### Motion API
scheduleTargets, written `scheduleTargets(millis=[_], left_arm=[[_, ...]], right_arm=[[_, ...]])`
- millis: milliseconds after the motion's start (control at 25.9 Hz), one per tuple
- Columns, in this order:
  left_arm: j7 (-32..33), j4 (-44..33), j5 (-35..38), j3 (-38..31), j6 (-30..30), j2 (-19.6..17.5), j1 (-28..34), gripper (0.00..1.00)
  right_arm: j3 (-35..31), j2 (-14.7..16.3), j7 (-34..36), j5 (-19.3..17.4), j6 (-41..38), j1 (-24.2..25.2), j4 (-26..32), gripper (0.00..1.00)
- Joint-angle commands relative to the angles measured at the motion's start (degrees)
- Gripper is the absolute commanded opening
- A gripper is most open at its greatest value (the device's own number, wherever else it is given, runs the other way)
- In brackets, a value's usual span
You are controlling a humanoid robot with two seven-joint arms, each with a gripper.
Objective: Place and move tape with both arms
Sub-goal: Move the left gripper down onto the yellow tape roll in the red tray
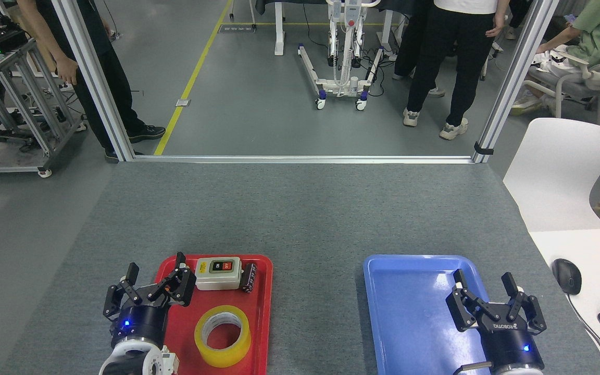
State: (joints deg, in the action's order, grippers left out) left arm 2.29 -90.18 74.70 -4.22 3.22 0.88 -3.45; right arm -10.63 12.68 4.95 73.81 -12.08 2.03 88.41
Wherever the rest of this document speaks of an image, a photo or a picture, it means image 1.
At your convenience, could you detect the black terminal block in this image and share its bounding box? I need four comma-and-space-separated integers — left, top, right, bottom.
242, 263, 258, 293

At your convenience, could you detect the white wheeled stand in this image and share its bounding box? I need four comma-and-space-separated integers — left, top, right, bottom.
297, 0, 386, 111

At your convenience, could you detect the blue plastic tray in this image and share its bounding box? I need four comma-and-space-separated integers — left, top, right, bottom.
363, 254, 493, 375

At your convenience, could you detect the white desk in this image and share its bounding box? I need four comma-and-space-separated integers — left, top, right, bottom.
529, 228, 600, 375

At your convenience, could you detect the white plastic chair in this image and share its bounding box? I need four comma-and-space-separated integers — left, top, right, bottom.
503, 118, 600, 232

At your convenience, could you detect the yellow tape roll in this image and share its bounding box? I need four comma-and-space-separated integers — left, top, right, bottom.
194, 305, 252, 368

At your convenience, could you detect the black mouse cable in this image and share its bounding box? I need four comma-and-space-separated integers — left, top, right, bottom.
566, 293, 600, 375

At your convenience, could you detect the seated person in green shirt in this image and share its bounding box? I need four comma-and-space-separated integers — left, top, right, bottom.
511, 0, 600, 116

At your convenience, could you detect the white table leg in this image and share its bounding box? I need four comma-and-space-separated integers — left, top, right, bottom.
274, 0, 286, 56

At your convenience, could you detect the person in black trousers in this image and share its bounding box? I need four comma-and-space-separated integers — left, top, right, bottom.
391, 0, 446, 98

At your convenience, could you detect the black computer mouse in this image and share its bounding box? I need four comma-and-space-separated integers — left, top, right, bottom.
552, 258, 582, 295

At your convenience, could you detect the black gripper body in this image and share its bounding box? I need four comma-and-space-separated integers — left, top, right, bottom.
111, 301, 170, 349
480, 306, 544, 371

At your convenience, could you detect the person in white shirt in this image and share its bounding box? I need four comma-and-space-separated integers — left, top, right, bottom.
403, 0, 510, 140

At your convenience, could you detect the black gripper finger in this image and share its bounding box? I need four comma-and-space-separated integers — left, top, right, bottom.
148, 252, 197, 308
501, 272, 547, 334
446, 269, 491, 332
103, 262, 143, 319

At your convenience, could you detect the person in dark clothes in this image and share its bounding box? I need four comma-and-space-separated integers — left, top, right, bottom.
17, 0, 166, 163

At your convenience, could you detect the metal frame cart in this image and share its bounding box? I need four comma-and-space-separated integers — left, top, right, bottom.
0, 39, 84, 179

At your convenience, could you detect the beige switch box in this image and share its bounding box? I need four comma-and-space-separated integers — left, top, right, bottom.
194, 257, 242, 291

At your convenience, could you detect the red plastic tray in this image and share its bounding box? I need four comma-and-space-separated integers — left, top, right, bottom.
152, 254, 273, 375

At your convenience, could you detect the silver aluminium post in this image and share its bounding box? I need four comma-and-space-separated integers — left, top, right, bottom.
50, 0, 135, 162
472, 0, 561, 164

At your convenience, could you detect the silver aluminium rail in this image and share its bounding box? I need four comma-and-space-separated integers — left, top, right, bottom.
133, 155, 475, 165

